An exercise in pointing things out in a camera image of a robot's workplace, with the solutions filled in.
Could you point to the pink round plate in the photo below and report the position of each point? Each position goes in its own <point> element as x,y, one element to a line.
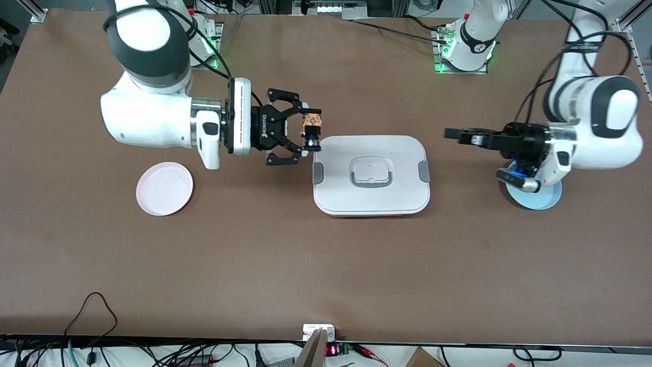
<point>164,188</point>

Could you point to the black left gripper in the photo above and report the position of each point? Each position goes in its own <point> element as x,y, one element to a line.
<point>527,137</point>

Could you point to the orange and black switch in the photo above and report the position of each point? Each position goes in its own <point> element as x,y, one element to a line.
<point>311,133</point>

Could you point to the red digit display module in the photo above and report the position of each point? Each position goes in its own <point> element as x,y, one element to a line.
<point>333,350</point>

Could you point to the wooden slat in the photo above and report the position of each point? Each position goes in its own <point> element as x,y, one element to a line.
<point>311,351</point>

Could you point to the white lidded storage box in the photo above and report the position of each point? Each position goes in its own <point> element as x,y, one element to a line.
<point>372,196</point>

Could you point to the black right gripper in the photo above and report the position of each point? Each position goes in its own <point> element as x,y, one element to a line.
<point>263,126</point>

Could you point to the light blue round plate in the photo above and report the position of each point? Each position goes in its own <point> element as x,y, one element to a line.
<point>547,199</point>

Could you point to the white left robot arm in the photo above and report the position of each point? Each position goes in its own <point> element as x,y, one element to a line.
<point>611,122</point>

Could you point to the small white socket box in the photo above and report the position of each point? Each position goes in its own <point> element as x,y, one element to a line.
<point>313,329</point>

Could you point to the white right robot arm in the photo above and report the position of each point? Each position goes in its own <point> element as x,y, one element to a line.
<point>147,120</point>

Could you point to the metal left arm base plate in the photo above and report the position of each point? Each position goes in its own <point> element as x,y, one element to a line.
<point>438,66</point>

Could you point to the black table edge rail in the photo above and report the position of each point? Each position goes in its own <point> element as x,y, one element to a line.
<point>153,338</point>

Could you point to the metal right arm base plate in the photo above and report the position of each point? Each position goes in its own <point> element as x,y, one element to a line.
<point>218,30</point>

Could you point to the red clip lead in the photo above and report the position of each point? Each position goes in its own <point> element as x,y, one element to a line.
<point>369,354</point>

